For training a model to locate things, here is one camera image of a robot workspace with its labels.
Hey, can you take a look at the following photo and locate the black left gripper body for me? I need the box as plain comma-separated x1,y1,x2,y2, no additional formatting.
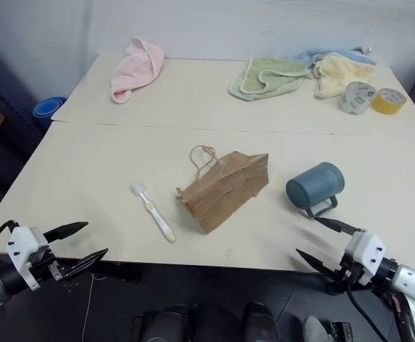
29,242,69,285

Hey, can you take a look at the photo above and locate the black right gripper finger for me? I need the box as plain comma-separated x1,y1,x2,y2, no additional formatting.
295,249,341,282
314,216,367,235

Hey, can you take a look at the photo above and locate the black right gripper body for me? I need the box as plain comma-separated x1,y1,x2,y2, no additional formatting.
324,261,364,296

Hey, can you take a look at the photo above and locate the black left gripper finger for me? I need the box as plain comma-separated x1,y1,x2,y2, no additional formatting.
59,248,109,283
43,221,89,244

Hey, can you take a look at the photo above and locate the blue-grey plastic mug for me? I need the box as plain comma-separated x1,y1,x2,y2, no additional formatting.
285,162,345,219

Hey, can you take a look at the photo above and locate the dark rounded robot foot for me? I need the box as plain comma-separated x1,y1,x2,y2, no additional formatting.
242,301,280,342
141,304,194,342

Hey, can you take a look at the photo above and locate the white and yellow toothbrush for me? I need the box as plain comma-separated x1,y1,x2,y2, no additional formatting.
130,182,178,244

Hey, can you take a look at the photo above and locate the brown paper bag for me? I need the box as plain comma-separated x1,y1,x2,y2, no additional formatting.
173,144,270,235

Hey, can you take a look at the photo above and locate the blue rolled mat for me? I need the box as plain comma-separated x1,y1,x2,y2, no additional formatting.
32,96,68,126

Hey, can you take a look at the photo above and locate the grey tape roll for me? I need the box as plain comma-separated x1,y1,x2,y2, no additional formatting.
338,81,377,115

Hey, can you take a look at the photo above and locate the yellow tape roll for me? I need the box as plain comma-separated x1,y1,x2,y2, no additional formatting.
371,88,408,115

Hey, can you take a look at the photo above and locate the yellow towel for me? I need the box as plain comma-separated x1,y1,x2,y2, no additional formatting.
313,51,377,100

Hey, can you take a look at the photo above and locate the green towel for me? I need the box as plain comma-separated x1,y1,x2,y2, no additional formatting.
227,56,314,103

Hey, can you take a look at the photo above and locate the light blue towel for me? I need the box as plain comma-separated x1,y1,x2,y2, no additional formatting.
285,45,378,68

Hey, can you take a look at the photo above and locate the pink towel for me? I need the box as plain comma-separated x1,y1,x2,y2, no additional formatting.
110,37,166,105

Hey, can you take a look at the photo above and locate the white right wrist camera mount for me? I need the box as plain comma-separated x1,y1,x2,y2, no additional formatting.
342,231,387,286

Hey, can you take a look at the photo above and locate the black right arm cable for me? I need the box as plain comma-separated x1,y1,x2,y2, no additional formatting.
346,286,389,342

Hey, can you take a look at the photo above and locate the thin white string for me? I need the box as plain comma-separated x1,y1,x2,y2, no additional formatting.
81,274,96,342

